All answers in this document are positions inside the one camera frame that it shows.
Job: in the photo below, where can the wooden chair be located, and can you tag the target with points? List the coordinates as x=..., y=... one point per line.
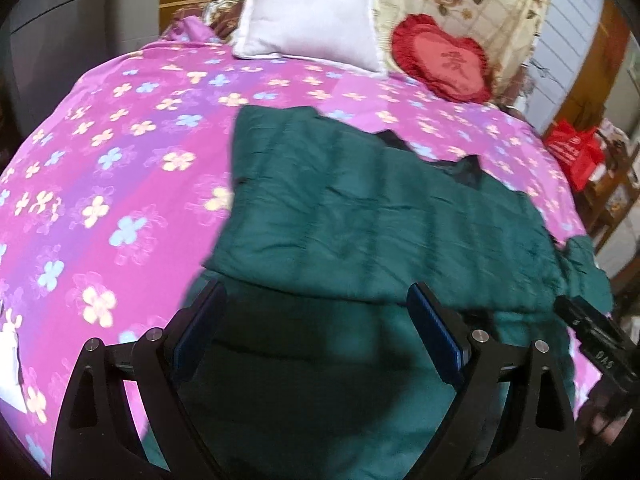
x=617, y=180

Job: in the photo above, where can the white pillow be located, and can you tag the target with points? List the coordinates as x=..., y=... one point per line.
x=305, y=15

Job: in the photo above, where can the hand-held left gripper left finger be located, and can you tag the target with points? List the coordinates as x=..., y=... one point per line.
x=192, y=332

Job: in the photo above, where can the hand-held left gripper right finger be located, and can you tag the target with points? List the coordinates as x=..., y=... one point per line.
x=437, y=332

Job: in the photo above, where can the red heart-shaped cushion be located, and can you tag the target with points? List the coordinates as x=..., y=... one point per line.
x=442, y=57

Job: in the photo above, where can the grey refrigerator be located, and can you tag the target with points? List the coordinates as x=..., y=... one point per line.
x=55, y=25

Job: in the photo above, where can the green quilted jacket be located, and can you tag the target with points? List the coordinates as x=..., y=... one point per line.
x=380, y=220

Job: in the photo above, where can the brown floral cloth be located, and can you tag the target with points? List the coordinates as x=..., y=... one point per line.
x=225, y=5

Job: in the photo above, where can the white crumpled cloth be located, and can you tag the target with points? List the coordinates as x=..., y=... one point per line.
x=7, y=360

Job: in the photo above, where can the red shopping bag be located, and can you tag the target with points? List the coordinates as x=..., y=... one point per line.
x=572, y=152

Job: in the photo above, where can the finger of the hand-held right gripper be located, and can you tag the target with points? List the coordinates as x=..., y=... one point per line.
x=580, y=310

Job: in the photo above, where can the pink floral bedsheet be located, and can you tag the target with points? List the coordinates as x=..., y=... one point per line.
x=115, y=160

